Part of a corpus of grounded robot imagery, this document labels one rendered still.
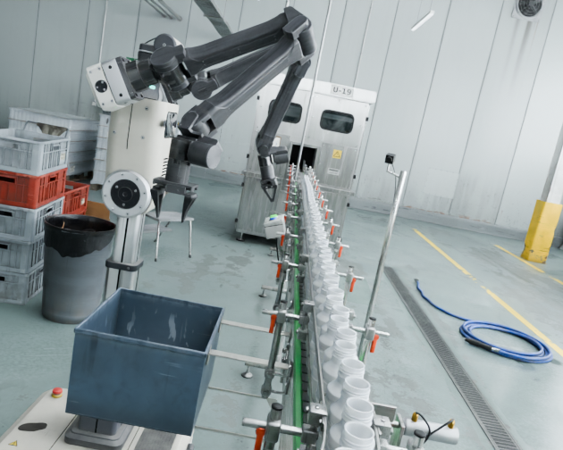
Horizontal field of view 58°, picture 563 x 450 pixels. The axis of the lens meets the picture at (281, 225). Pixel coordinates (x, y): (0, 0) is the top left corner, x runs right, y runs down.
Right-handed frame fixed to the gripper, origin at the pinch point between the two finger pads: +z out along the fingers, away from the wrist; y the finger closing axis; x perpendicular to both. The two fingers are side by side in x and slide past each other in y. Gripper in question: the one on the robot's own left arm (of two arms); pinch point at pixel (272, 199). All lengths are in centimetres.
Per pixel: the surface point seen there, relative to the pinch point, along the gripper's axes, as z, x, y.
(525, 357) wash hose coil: 187, -170, 179
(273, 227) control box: 9.8, 0.9, -10.4
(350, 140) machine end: 1, -76, 410
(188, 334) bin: 25, 26, -75
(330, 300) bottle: 7, -16, -115
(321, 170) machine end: 31, -36, 409
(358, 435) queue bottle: 8, -17, -160
